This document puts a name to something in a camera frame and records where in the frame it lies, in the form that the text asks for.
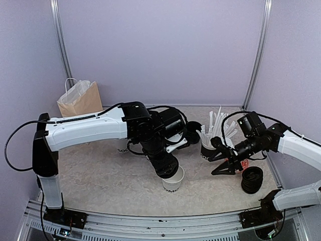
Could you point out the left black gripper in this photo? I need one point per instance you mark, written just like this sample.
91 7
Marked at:
162 166

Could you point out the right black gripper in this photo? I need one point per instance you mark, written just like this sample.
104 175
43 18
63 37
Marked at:
233 159

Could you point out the stack of black cup lids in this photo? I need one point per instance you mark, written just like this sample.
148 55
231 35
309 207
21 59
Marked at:
252 179

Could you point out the stack of white paper cups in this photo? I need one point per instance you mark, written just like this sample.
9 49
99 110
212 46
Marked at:
121 146

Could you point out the brown paper bag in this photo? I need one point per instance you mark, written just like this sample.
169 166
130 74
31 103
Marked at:
80 97

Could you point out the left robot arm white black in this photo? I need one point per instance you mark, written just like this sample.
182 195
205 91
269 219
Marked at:
158 133

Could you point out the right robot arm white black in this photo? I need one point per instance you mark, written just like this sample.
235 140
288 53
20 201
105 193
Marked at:
278 138

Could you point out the red white patterned bowl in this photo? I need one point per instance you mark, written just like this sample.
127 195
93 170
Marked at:
244 164

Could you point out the black cup holding straws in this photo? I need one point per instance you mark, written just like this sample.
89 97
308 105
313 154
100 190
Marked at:
207 152

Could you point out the stack of black cup sleeves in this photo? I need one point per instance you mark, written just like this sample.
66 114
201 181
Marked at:
192 135

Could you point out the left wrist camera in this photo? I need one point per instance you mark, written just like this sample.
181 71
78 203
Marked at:
175 139

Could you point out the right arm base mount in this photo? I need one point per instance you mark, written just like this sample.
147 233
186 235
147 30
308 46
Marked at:
267 212

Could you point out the aluminium front frame rail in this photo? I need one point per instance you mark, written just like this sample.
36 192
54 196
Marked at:
101 226

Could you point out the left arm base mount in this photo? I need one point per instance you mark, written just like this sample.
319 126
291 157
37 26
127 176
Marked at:
66 217

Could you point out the right aluminium corner post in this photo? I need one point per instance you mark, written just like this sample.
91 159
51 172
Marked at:
259 53

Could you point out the aluminium corner post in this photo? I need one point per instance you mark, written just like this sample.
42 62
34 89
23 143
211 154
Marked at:
61 42
259 53

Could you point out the left aluminium corner post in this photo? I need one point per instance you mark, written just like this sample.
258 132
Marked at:
61 42

